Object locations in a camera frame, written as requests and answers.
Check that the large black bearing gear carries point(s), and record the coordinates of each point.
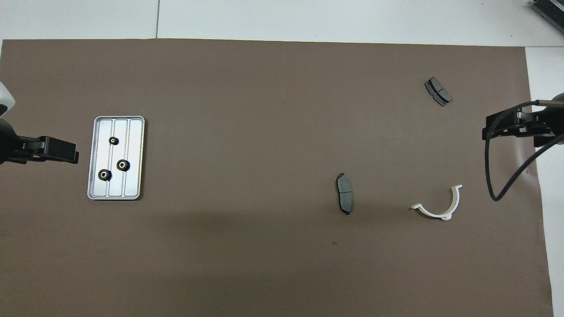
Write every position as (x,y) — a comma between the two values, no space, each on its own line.
(123,165)
(104,175)

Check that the silver metal tray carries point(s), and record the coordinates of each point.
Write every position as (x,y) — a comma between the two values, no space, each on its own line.
(132,145)

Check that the dark ribbed device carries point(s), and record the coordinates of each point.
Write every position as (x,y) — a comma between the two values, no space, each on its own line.
(548,11)

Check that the brown table mat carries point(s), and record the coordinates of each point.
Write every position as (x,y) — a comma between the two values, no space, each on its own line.
(264,132)

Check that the small black bearing gear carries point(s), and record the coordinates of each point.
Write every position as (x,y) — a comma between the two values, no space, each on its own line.
(113,140)

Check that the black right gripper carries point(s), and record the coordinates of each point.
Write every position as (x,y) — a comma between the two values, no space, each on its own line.
(502,125)

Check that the grooved grey brake pad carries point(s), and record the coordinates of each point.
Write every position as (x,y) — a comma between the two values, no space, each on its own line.
(438,91)

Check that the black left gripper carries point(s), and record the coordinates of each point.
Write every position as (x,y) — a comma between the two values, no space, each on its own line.
(57,149)

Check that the long grey brake pad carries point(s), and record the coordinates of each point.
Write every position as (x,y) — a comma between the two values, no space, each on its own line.
(345,193)

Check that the white curved plastic bracket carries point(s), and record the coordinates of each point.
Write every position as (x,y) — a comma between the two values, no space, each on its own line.
(456,200)

